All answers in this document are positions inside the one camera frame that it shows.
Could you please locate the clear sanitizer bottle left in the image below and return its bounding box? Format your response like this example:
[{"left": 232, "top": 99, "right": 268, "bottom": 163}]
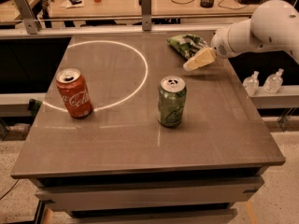
[{"left": 243, "top": 71, "right": 259, "bottom": 96}]

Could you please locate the grey drawer front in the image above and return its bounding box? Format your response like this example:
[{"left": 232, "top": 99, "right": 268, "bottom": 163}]
[{"left": 36, "top": 176, "right": 263, "bottom": 212}]

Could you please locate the red Coca-Cola can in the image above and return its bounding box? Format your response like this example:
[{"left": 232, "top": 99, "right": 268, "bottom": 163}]
[{"left": 56, "top": 68, "right": 93, "bottom": 119}]

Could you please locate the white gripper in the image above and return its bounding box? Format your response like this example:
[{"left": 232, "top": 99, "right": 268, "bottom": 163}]
[{"left": 183, "top": 27, "right": 236, "bottom": 71}]

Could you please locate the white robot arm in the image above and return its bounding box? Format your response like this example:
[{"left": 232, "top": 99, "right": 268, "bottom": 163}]
[{"left": 183, "top": 0, "right": 299, "bottom": 71}]

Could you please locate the clear sanitizer bottle right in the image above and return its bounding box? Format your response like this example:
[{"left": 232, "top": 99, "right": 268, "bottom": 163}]
[{"left": 263, "top": 68, "right": 284, "bottom": 94}]

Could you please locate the clear sanitizer bottle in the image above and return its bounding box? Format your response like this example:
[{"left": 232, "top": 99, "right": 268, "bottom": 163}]
[
  {"left": 263, "top": 68, "right": 284, "bottom": 94},
  {"left": 243, "top": 71, "right": 259, "bottom": 96}
]

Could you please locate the green bottle on shelf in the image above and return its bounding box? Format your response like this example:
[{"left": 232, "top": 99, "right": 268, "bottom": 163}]
[{"left": 28, "top": 99, "right": 42, "bottom": 111}]

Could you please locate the green soda can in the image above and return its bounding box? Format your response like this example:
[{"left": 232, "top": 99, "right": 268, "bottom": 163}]
[{"left": 158, "top": 76, "right": 187, "bottom": 127}]

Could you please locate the black mesh pen cup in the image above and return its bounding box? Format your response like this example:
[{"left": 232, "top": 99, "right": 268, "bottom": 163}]
[{"left": 200, "top": 0, "right": 215, "bottom": 8}]

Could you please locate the grey metal bracket left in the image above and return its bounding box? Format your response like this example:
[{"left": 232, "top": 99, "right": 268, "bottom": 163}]
[{"left": 14, "top": 0, "right": 41, "bottom": 35}]

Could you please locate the green jalapeno chip bag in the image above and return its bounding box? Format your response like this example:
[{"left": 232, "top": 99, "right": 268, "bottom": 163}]
[{"left": 166, "top": 34, "right": 207, "bottom": 59}]

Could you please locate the grey metal bracket middle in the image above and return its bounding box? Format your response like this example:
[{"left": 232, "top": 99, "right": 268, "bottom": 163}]
[{"left": 139, "top": 0, "right": 151, "bottom": 31}]

